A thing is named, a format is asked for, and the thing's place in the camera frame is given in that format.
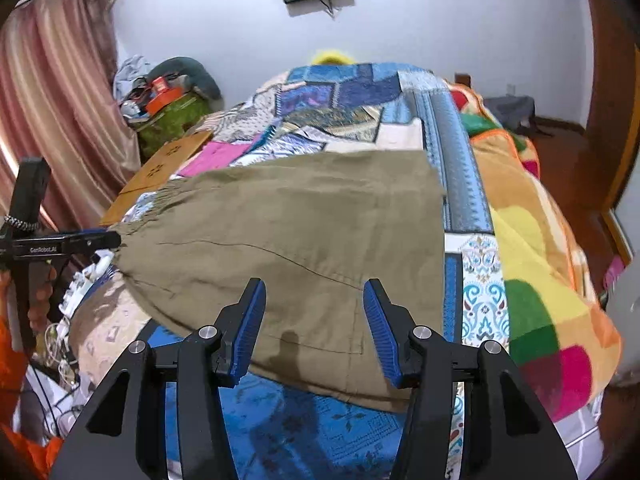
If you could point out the orange box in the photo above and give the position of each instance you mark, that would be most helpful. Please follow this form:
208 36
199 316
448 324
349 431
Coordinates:
162 96

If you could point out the orange cloth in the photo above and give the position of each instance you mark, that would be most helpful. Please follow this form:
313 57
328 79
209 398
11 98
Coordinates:
12 360

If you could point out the colourful checked blanket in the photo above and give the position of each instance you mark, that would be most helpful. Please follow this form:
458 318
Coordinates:
535 240

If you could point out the blue patchwork bed sheet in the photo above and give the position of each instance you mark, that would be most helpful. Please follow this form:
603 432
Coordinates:
350 105

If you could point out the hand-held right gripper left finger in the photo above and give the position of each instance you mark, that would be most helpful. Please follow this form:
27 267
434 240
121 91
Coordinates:
246 337

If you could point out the green patterned bag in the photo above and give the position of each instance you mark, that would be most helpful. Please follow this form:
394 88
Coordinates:
170 120

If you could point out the pink striped curtain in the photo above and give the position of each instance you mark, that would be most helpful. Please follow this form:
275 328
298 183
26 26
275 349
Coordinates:
55 90

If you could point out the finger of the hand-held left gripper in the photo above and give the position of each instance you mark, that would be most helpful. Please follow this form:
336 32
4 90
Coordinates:
92 241

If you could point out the beige patterned pillow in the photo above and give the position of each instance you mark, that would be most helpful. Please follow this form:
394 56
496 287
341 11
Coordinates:
105 325

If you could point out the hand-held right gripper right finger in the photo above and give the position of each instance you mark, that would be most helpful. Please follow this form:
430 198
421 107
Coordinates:
384 337

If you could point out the olive green pants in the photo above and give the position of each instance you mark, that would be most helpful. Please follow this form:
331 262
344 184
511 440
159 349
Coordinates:
280 240

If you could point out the grey crumpled cloth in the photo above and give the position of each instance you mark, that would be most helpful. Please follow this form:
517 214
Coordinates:
130 70

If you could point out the white power strip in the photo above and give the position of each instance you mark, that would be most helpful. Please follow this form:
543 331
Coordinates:
82 282

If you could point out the grey-green cushion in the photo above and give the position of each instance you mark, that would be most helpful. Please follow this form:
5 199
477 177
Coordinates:
197 72

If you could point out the dark grey stool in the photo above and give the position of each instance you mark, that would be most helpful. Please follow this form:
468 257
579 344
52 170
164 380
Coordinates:
510 110

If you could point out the wooden door frame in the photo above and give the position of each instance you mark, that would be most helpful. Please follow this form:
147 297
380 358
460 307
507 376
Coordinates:
612 85

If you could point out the yellow fluffy thing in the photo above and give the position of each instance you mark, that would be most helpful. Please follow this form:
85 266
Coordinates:
330 57

